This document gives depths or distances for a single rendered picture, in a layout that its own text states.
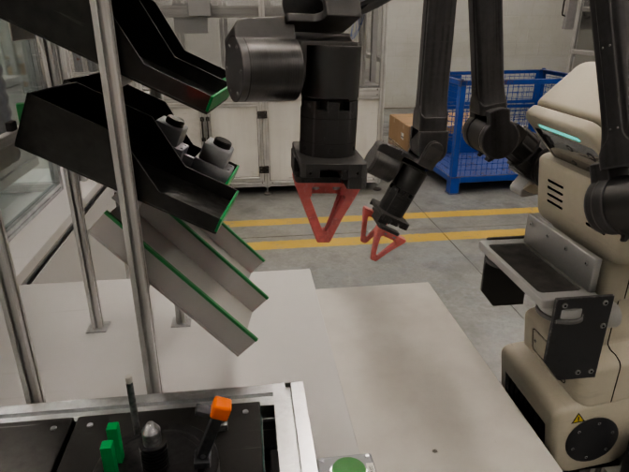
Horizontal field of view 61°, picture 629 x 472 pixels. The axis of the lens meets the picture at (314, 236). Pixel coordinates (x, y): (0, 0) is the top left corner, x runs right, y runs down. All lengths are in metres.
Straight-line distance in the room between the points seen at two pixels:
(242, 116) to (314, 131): 4.07
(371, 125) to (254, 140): 1.02
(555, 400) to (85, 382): 0.85
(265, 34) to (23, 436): 0.57
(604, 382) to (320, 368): 0.51
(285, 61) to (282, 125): 4.13
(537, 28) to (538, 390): 9.36
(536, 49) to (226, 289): 9.63
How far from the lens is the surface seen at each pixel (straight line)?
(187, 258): 0.90
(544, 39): 10.37
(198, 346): 1.10
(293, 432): 0.75
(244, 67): 0.48
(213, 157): 0.90
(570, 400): 1.13
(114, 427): 0.66
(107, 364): 1.09
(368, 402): 0.95
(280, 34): 0.51
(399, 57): 9.40
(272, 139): 4.64
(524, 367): 1.20
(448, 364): 1.05
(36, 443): 0.79
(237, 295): 0.92
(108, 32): 0.69
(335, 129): 0.52
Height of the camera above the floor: 1.46
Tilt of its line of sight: 22 degrees down
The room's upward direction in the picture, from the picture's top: straight up
